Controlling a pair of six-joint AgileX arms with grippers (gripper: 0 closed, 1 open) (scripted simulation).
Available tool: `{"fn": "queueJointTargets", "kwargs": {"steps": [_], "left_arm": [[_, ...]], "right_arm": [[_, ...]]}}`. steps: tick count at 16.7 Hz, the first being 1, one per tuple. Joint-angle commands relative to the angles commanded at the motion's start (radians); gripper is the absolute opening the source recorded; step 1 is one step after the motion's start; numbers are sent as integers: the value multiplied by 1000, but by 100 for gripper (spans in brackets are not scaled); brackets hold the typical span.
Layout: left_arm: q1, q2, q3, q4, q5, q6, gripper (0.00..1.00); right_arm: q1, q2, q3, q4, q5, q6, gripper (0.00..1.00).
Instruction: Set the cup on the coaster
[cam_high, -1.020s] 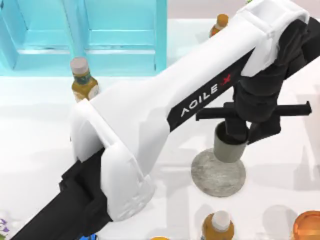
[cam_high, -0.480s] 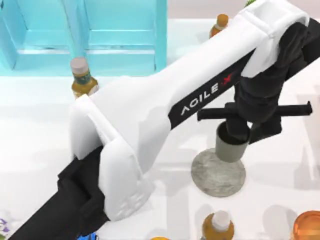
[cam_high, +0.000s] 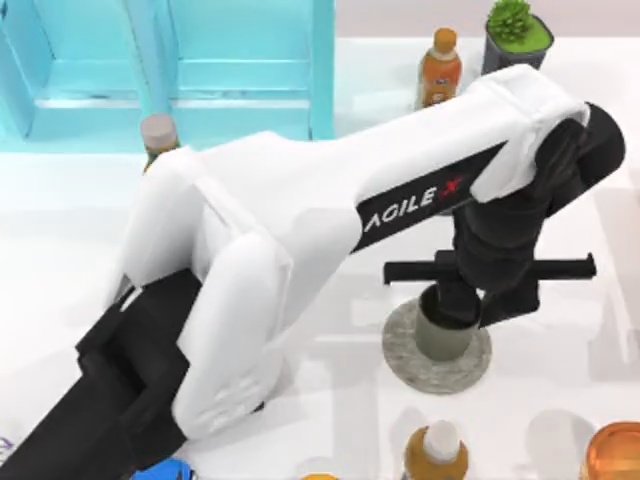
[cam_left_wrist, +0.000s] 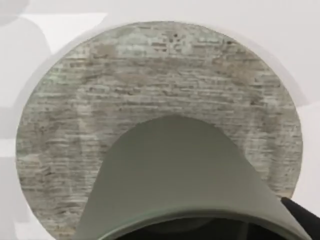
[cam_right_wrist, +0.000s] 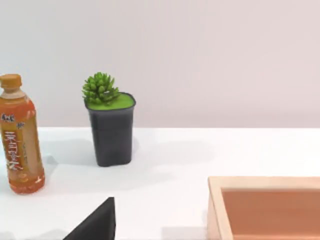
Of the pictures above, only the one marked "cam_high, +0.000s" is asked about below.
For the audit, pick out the grey cup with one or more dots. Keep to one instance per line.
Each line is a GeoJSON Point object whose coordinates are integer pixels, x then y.
{"type": "Point", "coordinates": [442, 342]}

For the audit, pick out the grey round coaster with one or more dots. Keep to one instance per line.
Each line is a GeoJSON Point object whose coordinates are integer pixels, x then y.
{"type": "Point", "coordinates": [405, 362]}

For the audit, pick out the orange bottle with white cap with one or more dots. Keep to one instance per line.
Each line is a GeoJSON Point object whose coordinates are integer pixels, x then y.
{"type": "Point", "coordinates": [435, 455]}

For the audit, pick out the orange translucent cup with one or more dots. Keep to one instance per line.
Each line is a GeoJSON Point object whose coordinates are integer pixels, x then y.
{"type": "Point", "coordinates": [615, 455]}

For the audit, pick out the small orange object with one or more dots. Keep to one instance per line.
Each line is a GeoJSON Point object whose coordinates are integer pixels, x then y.
{"type": "Point", "coordinates": [320, 476]}

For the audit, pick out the grey pot with green plant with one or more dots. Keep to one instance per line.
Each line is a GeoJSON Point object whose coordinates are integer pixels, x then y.
{"type": "Point", "coordinates": [515, 35]}

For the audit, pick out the blue and white object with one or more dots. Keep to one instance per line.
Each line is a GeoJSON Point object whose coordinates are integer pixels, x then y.
{"type": "Point", "coordinates": [172, 470]}

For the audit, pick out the bottle with pale pink cap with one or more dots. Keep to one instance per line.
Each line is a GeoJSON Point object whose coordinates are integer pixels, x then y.
{"type": "Point", "coordinates": [159, 134]}

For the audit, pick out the light blue rack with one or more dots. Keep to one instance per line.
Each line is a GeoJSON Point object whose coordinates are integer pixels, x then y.
{"type": "Point", "coordinates": [100, 65]}

